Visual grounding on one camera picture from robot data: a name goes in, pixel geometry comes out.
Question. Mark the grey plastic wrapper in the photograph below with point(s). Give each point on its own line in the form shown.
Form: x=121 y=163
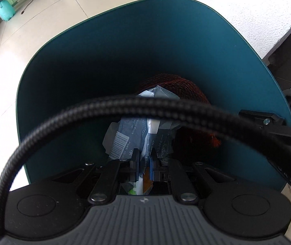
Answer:
x=132 y=132

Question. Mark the red mesh bag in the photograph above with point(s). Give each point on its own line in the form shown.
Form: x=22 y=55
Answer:
x=183 y=86

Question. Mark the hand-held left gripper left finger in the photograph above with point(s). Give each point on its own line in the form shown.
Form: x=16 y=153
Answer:
x=136 y=166

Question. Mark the teal plastic bin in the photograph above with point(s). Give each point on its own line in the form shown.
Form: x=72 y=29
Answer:
x=109 y=56

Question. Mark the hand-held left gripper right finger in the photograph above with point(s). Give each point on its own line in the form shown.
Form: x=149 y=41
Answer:
x=151 y=167

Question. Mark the teal plastic bottle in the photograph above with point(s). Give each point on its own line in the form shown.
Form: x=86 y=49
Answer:
x=5 y=11

